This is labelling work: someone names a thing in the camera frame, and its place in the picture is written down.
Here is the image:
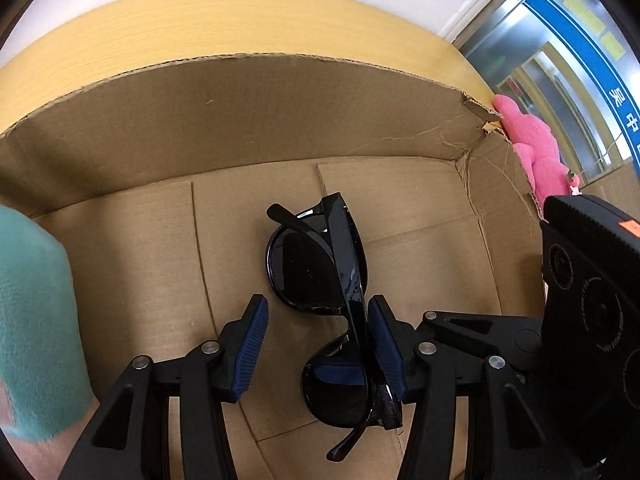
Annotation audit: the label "pink plush bear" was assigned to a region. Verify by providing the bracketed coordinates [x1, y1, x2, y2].
[492, 94, 584, 209]

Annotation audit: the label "teal and pink plush toy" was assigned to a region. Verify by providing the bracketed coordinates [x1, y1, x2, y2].
[0, 204, 101, 480]

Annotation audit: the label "blue sign band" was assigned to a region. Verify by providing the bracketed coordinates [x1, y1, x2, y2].
[522, 0, 640, 182]

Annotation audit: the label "long cardboard box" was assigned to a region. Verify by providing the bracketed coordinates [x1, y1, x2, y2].
[0, 52, 552, 480]

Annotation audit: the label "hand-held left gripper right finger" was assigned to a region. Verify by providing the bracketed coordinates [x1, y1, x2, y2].
[367, 295, 562, 480]

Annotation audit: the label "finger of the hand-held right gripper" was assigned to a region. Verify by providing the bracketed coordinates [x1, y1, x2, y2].
[414, 310, 544, 374]

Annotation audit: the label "metal framed glass door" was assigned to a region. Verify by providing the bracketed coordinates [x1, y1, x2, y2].
[456, 0, 640, 197]

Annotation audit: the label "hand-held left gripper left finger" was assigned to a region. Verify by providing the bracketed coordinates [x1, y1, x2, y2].
[59, 294, 270, 480]

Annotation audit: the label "black sunglasses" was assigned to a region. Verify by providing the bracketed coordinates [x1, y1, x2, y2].
[265, 191, 405, 464]

